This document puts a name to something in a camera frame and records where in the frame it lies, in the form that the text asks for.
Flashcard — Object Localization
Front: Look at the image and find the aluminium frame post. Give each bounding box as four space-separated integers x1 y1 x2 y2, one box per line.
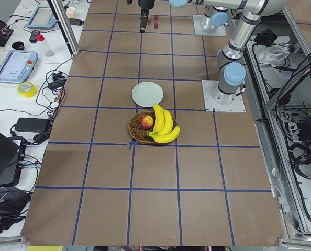
47 0 79 57

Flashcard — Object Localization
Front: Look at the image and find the blue teach pendant near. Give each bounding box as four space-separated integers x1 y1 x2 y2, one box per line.
0 50 38 84

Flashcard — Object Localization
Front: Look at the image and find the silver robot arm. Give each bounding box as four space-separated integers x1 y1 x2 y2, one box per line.
138 0 228 36
170 0 287 105

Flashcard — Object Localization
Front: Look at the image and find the clear bottle red cap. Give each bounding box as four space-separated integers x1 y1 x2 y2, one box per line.
36 32 54 57

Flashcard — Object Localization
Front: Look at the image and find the crumpled white cloth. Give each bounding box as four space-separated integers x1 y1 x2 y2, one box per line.
257 45 290 67

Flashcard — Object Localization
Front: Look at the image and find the blue teach pendant far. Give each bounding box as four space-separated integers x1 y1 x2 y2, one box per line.
26 6 57 30

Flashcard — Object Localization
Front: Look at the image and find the black power adapter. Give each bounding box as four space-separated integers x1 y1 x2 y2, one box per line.
15 118 49 133

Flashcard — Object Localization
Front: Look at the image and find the blue teach pendant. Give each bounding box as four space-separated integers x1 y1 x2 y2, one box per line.
0 50 38 84
26 6 57 30

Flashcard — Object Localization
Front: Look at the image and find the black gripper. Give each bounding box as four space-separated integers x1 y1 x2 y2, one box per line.
138 0 154 33

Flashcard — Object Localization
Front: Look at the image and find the red apple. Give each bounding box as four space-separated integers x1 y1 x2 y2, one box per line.
139 115 154 130

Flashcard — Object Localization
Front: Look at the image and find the black laptop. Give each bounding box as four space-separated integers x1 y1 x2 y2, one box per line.
0 133 26 187

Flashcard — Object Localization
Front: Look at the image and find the paper cup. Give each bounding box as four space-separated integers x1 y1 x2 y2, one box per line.
66 7 76 18

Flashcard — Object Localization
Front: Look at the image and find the woven wicker basket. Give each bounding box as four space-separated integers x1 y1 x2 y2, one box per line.
128 111 177 144

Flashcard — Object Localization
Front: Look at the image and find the yellow banana bunch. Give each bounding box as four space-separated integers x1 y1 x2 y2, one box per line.
149 104 181 144

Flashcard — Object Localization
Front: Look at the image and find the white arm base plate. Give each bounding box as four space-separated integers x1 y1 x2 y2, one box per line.
202 80 246 113

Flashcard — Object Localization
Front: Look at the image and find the yellow tape roll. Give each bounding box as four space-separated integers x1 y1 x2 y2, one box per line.
17 81 37 98

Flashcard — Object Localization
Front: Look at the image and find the light green plate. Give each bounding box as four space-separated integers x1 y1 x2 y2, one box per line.
131 81 163 108

